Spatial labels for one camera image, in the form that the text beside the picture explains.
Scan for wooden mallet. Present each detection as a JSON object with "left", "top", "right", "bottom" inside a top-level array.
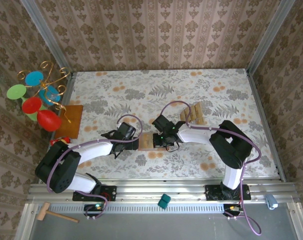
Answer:
[{"left": 36, "top": 202, "right": 80, "bottom": 224}]

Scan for aluminium frame bar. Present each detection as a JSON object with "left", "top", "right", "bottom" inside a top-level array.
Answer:
[
  {"left": 15, "top": 202, "right": 39, "bottom": 240},
  {"left": 286, "top": 202, "right": 303, "bottom": 240}
]

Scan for teal small box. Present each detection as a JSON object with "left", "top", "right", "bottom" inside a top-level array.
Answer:
[{"left": 157, "top": 193, "right": 172, "bottom": 210}]

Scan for brown wooden board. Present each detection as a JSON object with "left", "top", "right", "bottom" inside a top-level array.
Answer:
[{"left": 53, "top": 104, "right": 84, "bottom": 140}]

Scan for long aluminium mounting rail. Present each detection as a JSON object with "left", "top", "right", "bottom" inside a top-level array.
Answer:
[{"left": 26, "top": 178, "right": 299, "bottom": 203}]

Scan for red yellow snack packet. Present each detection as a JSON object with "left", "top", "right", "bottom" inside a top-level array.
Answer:
[{"left": 50, "top": 136, "right": 71, "bottom": 146}]

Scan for aluminium corner post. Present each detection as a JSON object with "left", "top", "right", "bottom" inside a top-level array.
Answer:
[
  {"left": 19, "top": 0, "right": 74, "bottom": 75},
  {"left": 245, "top": 0, "right": 297, "bottom": 74}
]

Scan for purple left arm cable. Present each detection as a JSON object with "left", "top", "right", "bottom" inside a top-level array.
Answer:
[{"left": 46, "top": 114, "right": 143, "bottom": 221}]

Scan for small circuit board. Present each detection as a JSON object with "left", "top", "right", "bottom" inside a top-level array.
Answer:
[
  {"left": 223, "top": 203, "right": 244, "bottom": 217},
  {"left": 84, "top": 202, "right": 109, "bottom": 218}
]

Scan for gold wire glass rack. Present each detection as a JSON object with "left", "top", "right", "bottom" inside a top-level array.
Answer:
[{"left": 17, "top": 60, "right": 73, "bottom": 124}]

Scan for green plastic goblet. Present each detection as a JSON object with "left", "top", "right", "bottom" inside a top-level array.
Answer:
[{"left": 6, "top": 84, "right": 46, "bottom": 122}]

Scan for red plastic goblet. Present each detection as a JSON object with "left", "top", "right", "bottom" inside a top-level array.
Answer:
[{"left": 21, "top": 96, "right": 63, "bottom": 133}]

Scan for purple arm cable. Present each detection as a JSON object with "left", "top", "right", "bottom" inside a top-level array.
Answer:
[
  {"left": 160, "top": 100, "right": 263, "bottom": 236},
  {"left": 46, "top": 114, "right": 143, "bottom": 221}
]

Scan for aluminium table side rail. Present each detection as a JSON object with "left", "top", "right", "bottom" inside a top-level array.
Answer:
[
  {"left": 42, "top": 71, "right": 75, "bottom": 181},
  {"left": 244, "top": 69, "right": 287, "bottom": 182}
]

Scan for white blue clamp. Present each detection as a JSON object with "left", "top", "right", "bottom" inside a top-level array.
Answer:
[{"left": 264, "top": 194, "right": 279, "bottom": 210}]

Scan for blue plastic goblet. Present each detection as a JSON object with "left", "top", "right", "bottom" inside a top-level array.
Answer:
[{"left": 25, "top": 70, "right": 62, "bottom": 105}]

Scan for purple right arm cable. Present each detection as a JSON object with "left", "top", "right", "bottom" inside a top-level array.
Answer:
[{"left": 160, "top": 100, "right": 263, "bottom": 236}]

